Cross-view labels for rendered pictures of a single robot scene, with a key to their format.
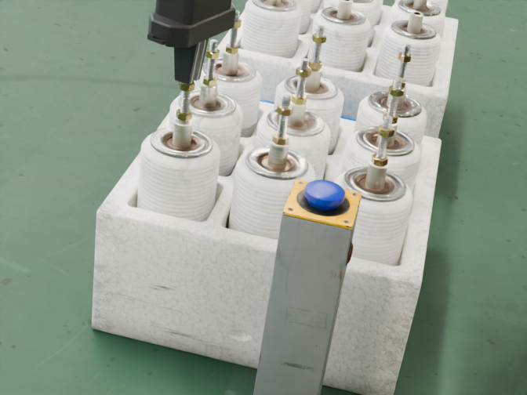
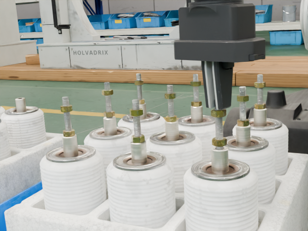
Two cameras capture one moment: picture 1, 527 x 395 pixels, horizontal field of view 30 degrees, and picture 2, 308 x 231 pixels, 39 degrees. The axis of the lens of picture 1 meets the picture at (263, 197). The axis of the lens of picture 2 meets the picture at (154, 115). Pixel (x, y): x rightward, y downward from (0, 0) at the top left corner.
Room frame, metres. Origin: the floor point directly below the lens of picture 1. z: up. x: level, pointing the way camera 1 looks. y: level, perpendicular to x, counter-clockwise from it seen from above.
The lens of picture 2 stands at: (0.95, 0.65, 0.46)
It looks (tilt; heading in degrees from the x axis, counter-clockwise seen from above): 13 degrees down; 288
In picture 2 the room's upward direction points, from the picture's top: 3 degrees counter-clockwise
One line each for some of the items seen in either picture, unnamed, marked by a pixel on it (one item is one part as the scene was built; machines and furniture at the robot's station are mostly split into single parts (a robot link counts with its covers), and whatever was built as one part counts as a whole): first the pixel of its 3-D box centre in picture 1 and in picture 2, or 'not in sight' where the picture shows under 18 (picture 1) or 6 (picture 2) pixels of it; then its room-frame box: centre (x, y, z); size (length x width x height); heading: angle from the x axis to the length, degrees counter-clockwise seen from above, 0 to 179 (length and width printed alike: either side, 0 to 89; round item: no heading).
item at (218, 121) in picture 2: (185, 101); (218, 128); (1.04, 0.11, 0.31); 0.01 x 0.01 x 0.08
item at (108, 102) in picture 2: (317, 52); (108, 103); (1.26, -0.04, 0.30); 0.01 x 0.01 x 0.08
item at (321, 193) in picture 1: (324, 197); not in sight; (0.85, -0.06, 0.32); 0.04 x 0.04 x 0.02
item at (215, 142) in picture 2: (183, 114); (219, 141); (1.04, 0.11, 0.29); 0.02 x 0.02 x 0.01; 82
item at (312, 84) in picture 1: (312, 79); (110, 126); (1.26, -0.04, 0.26); 0.02 x 0.02 x 0.03
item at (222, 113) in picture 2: (187, 85); (218, 112); (1.04, 0.11, 0.33); 0.02 x 0.02 x 0.01; 82
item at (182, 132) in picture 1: (182, 133); (219, 160); (1.04, 0.11, 0.26); 0.02 x 0.02 x 0.03
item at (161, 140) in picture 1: (181, 143); (220, 169); (1.04, 0.11, 0.25); 0.08 x 0.08 x 0.01
